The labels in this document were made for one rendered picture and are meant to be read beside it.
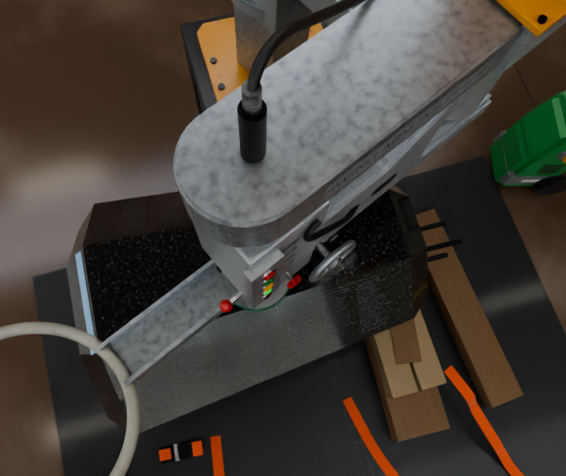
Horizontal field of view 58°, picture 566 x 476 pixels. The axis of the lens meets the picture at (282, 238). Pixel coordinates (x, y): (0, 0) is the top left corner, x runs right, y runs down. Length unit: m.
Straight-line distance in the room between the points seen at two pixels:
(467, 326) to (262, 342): 1.17
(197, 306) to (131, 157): 1.58
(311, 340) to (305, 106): 1.05
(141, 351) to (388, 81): 0.89
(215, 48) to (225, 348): 1.15
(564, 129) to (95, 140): 2.28
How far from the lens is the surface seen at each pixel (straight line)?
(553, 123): 2.67
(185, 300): 1.38
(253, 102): 0.67
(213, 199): 0.79
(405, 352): 2.32
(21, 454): 2.69
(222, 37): 2.18
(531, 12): 1.06
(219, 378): 1.77
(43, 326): 1.40
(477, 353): 2.57
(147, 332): 1.38
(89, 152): 2.91
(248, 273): 0.93
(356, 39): 0.95
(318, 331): 1.75
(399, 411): 2.42
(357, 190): 1.15
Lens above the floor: 2.47
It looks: 72 degrees down
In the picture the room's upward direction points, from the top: 8 degrees clockwise
